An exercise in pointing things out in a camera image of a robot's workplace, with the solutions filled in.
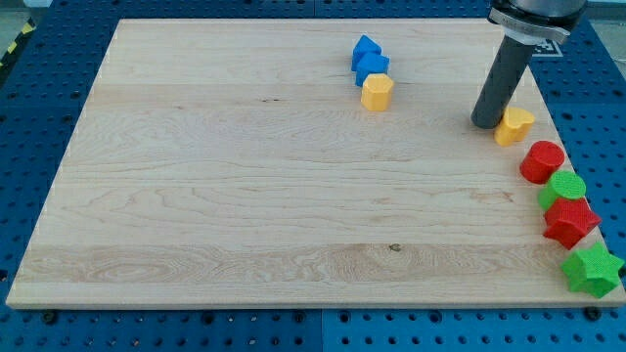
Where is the wooden board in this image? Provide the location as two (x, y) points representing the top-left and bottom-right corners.
(7, 19), (595, 310)

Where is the green star block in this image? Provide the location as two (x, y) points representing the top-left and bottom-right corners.
(560, 242), (625, 298)

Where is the red star block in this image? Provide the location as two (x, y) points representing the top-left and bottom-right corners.
(543, 198), (602, 249)

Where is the blue cube block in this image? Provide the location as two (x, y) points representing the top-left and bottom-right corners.
(355, 53), (390, 87)

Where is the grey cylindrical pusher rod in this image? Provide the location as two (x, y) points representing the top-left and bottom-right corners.
(470, 36), (534, 129)

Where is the green cylinder block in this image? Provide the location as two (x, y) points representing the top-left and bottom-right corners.
(538, 170), (587, 210)

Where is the yellow heart block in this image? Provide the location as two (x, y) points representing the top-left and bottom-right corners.
(494, 107), (535, 147)

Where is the fiducial marker tag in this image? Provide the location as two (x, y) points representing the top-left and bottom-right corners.
(532, 39), (562, 59)

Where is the yellow hexagon block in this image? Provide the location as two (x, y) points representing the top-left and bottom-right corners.
(361, 73), (394, 111)

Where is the red cylinder block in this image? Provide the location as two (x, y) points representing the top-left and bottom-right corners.
(519, 141), (564, 185)

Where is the blue triangular block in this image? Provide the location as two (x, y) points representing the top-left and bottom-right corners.
(351, 34), (382, 71)

